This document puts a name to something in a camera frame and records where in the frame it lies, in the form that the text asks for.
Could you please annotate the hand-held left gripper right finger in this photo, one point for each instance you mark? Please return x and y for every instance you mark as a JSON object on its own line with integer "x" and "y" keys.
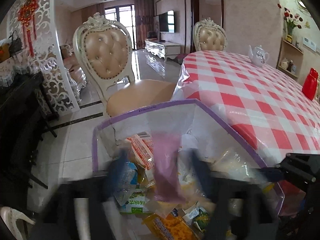
{"x": 202, "y": 172}

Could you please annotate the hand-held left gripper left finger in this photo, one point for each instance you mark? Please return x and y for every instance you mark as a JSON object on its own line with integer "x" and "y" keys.
{"x": 117, "y": 172}

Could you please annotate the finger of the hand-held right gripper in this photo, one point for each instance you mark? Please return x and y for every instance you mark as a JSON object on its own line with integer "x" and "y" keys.
{"x": 271, "y": 174}

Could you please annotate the pink snack packet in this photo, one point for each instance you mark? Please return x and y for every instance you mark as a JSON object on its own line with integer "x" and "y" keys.
{"x": 167, "y": 165}

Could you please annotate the clear bag purple trim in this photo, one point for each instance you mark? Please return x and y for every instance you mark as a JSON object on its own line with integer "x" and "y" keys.
{"x": 175, "y": 115}

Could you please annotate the blue white snack packet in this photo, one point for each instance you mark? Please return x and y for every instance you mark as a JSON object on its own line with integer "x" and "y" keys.
{"x": 127, "y": 177}

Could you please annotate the pale cake yellow edge packet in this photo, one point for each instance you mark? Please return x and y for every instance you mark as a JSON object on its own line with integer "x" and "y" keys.
{"x": 235, "y": 162}

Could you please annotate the red thermos jug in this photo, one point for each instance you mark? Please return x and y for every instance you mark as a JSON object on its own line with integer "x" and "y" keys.
{"x": 310, "y": 85}

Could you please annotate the brown bottle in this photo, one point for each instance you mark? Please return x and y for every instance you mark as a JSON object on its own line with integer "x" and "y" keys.
{"x": 290, "y": 66}

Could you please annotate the black cabinet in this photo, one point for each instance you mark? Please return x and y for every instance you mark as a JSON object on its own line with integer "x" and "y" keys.
{"x": 22, "y": 120}

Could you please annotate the clear food bag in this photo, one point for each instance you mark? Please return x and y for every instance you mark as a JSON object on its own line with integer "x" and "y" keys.
{"x": 283, "y": 63}

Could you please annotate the white high-heel shoe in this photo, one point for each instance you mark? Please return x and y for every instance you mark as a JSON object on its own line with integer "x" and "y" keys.
{"x": 15, "y": 216}

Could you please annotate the beige tufted chair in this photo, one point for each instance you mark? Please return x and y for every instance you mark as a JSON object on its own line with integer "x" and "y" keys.
{"x": 107, "y": 55}
{"x": 210, "y": 38}

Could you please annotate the white floral teapot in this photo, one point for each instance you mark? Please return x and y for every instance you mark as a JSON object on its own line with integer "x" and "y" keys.
{"x": 258, "y": 56}

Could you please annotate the white lattice partition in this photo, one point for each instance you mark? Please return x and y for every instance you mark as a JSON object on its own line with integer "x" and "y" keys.
{"x": 57, "y": 62}

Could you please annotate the white television cabinet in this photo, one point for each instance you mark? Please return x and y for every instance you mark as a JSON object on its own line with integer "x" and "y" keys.
{"x": 162, "y": 48}

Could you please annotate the balcony glass door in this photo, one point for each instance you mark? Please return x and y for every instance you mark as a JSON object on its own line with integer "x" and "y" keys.
{"x": 120, "y": 27}

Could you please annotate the brown curtain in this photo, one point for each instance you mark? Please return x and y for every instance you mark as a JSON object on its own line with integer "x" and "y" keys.
{"x": 144, "y": 22}

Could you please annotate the red flower bouquet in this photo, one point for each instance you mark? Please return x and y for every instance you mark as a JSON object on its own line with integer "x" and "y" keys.
{"x": 291, "y": 20}

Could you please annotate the television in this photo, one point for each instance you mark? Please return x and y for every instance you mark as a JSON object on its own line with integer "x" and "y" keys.
{"x": 167, "y": 21}

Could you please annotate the dark handbag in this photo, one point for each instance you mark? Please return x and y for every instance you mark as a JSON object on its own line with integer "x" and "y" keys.
{"x": 15, "y": 43}

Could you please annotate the wooden wall shelf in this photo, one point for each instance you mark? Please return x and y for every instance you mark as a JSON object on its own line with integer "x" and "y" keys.
{"x": 290, "y": 52}

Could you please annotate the red knot wall ornament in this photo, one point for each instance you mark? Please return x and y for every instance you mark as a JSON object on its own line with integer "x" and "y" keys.
{"x": 28, "y": 15}

